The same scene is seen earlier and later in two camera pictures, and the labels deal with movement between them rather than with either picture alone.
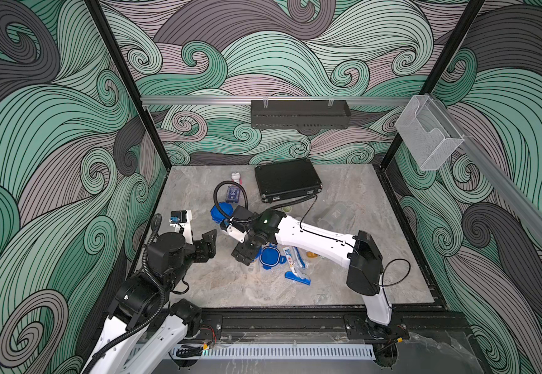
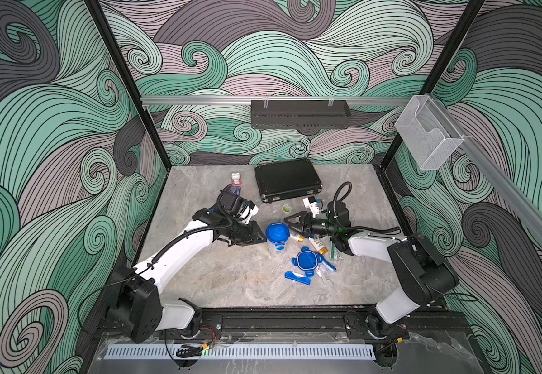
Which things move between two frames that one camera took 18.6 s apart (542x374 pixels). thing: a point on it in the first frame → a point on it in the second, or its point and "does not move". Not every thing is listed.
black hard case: x=286 y=180 does not move
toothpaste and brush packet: x=294 y=259 → x=324 y=266
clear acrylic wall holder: x=426 y=132 does not move
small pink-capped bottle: x=235 y=177 does not move
